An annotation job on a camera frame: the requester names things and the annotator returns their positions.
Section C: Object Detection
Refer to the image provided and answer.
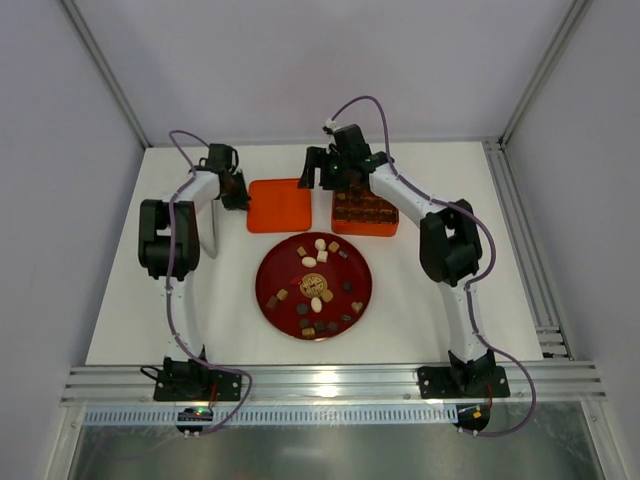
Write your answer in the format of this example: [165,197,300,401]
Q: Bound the right side aluminium rail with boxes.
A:
[483,140,574,361]

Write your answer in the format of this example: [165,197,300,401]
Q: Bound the left controller board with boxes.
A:
[177,407,213,422]

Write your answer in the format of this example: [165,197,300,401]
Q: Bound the brown chocolate left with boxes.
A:
[266,296,278,309]

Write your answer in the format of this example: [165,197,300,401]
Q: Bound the metal tongs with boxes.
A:
[200,200,218,259]

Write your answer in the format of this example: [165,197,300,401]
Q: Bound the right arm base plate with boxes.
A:
[417,366,511,399]

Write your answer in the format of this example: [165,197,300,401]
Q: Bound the corner frame post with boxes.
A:
[498,0,593,147]
[57,0,152,149]

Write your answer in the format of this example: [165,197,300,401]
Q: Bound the left corner frame post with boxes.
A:
[57,0,152,149]

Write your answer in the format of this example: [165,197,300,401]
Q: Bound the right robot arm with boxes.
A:
[298,122,496,397]

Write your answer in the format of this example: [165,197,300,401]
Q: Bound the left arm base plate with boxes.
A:
[153,370,242,402]

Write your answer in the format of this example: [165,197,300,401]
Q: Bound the round red plate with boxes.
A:
[254,232,373,341]

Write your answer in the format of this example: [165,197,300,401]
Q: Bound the white oval swirl chocolate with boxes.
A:
[310,297,323,313]

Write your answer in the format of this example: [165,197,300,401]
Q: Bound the tan fluted cup chocolate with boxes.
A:
[320,290,334,302]

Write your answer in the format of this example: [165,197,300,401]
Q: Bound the orange chocolate box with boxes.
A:
[331,188,399,238]

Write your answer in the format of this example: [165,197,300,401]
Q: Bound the slotted cable duct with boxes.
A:
[83,404,457,428]

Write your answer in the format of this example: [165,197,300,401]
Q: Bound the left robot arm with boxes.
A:
[138,144,250,402]

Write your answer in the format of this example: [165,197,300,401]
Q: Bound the orange box lid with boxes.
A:
[247,178,312,234]

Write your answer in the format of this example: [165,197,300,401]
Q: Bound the white faceted chocolate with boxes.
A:
[314,238,326,251]

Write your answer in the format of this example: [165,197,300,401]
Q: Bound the aluminium front rail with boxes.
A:
[60,360,606,406]

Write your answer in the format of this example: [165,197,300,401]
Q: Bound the aluminium rail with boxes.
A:
[60,360,606,406]
[483,140,574,361]

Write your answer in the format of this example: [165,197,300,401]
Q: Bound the controller board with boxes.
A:
[177,407,213,422]
[455,404,491,433]

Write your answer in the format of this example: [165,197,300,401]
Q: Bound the right controller board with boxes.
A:
[455,404,491,433]

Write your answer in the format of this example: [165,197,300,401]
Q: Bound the right corner frame post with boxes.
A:
[498,0,593,147]

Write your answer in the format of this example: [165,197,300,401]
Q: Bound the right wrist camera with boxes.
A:
[322,118,340,136]

